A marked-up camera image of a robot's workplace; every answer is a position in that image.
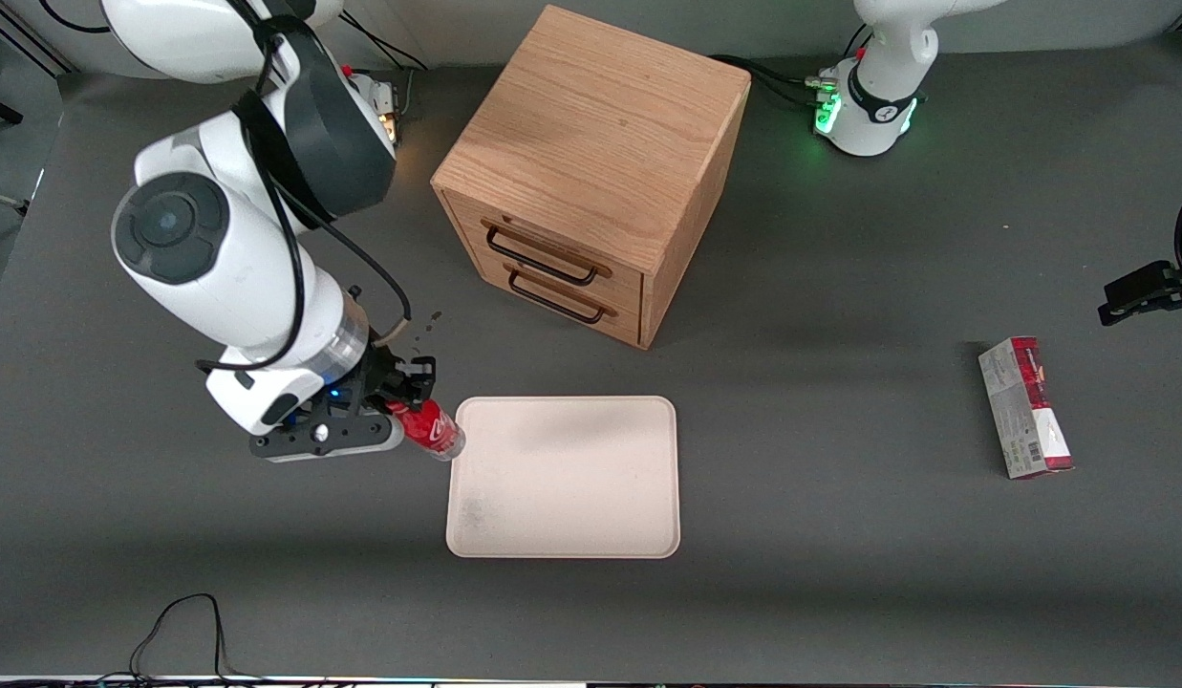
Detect red coke bottle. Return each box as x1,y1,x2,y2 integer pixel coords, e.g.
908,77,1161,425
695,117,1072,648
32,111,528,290
388,399,467,462

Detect beige rectangular tray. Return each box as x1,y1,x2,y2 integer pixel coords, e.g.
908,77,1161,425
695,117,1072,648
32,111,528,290
445,396,681,560

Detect red and white carton box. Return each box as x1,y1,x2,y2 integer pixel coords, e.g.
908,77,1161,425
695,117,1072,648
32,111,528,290
978,336,1075,480

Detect wooden two-drawer cabinet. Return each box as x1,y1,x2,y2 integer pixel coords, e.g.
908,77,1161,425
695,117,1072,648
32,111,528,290
431,5,752,351

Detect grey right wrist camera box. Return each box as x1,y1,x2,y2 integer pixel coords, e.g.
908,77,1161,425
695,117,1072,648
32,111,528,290
248,413,405,463

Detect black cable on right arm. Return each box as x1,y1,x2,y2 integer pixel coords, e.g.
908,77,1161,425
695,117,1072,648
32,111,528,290
195,0,413,376

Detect black drawer handle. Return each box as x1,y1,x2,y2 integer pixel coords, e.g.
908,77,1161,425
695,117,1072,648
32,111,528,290
505,265,618,325
482,222,612,287

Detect black cable at table edge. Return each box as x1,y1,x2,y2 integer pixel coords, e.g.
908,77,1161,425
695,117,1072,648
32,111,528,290
130,593,267,684

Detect black cables at right arm base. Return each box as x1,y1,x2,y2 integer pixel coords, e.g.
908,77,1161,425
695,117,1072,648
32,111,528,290
342,10,429,74

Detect black cables at arm base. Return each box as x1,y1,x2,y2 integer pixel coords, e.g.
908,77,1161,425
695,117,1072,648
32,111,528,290
710,54,826,108
342,10,429,74

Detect black cables at left arm base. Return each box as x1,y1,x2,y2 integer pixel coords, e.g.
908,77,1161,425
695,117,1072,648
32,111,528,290
710,54,826,108

